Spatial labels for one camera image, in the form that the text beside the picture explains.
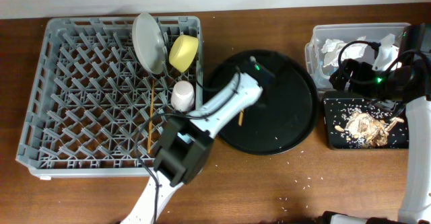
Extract white tissue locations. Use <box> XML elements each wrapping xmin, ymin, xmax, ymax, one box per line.
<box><xmin>321</xmin><ymin>39</ymin><xmax>367</xmax><ymax>68</ymax></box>

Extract food scraps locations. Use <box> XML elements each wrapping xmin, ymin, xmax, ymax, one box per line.
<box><xmin>334</xmin><ymin>111</ymin><xmax>405</xmax><ymax>148</ymax></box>

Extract pink cup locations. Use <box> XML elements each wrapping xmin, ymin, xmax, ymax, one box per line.
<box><xmin>170</xmin><ymin>81</ymin><xmax>195</xmax><ymax>112</ymax></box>

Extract yellow bowl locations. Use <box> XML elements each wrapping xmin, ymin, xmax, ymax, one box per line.
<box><xmin>169</xmin><ymin>35</ymin><xmax>199</xmax><ymax>73</ymax></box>

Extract grey plate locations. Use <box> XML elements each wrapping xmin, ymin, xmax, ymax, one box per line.
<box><xmin>132</xmin><ymin>13</ymin><xmax>166</xmax><ymax>75</ymax></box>

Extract wooden chopstick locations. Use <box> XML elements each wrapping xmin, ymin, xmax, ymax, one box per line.
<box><xmin>238</xmin><ymin>110</ymin><xmax>244</xmax><ymax>126</ymax></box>
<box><xmin>147</xmin><ymin>79</ymin><xmax>156</xmax><ymax>154</ymax></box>

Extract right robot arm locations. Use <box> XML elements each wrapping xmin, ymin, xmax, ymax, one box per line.
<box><xmin>329</xmin><ymin>24</ymin><xmax>430</xmax><ymax>223</ymax></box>

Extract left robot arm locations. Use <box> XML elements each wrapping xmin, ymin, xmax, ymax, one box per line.
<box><xmin>123</xmin><ymin>57</ymin><xmax>275</xmax><ymax>223</ymax></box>

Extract grey dishwasher rack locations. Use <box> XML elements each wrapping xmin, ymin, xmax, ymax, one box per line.
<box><xmin>16</xmin><ymin>17</ymin><xmax>203</xmax><ymax>180</ymax></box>

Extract clear plastic bin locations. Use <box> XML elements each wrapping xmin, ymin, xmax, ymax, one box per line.
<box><xmin>304</xmin><ymin>22</ymin><xmax>409</xmax><ymax>91</ymax></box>

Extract black rectangular tray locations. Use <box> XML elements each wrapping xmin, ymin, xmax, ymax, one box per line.
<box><xmin>323</xmin><ymin>91</ymin><xmax>409</xmax><ymax>149</ymax></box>

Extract round black tray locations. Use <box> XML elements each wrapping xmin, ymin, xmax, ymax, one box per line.
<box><xmin>204</xmin><ymin>50</ymin><xmax>319</xmax><ymax>155</ymax></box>

